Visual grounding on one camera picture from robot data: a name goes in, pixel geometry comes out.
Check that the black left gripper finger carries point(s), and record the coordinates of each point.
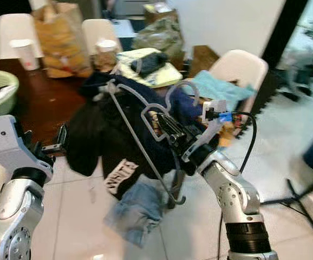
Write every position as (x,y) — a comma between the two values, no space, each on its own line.
(24,137)
(63,135)

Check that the black power strip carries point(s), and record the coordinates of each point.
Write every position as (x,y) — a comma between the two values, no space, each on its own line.
(152,62)

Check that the brown paper bag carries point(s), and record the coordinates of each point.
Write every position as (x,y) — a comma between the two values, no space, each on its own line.
(62,40)

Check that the pale yellow pad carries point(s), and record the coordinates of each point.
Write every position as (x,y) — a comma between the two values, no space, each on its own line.
(164,78)

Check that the white paper cup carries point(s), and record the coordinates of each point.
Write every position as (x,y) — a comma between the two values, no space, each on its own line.
(25,54)

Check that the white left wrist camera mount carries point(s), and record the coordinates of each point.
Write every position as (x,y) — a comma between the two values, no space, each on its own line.
(5,143)

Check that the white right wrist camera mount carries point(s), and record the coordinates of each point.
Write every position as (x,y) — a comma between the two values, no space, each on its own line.
(208,127)

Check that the brown cup with white lid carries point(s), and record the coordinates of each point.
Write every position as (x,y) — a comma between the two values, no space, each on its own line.
(106,54)

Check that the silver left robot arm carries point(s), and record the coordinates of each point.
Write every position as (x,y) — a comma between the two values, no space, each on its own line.
(15,216)

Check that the grey plastic hanger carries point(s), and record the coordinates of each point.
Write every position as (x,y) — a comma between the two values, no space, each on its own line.
(181,83)

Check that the black tripod stand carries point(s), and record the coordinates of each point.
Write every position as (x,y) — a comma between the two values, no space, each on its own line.
(294,197)

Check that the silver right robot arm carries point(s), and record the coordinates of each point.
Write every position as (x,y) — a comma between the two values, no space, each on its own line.
(237,200)

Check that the teal cloth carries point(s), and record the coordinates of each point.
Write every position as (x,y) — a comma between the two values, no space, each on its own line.
(221,89)

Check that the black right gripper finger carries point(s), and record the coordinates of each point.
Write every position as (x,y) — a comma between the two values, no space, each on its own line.
(161,129)
(167,119)

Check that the light blue denim garment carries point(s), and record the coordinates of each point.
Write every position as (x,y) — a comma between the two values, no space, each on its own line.
(137,216)

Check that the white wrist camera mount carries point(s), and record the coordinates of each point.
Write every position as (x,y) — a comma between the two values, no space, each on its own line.
(208,127)
(5,143)

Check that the brown cardboard box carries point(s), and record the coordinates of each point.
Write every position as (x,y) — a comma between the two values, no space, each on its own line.
(202,59)
(159,12)

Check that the black t-shirt with white print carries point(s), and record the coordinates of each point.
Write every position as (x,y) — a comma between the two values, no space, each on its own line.
(91,141)

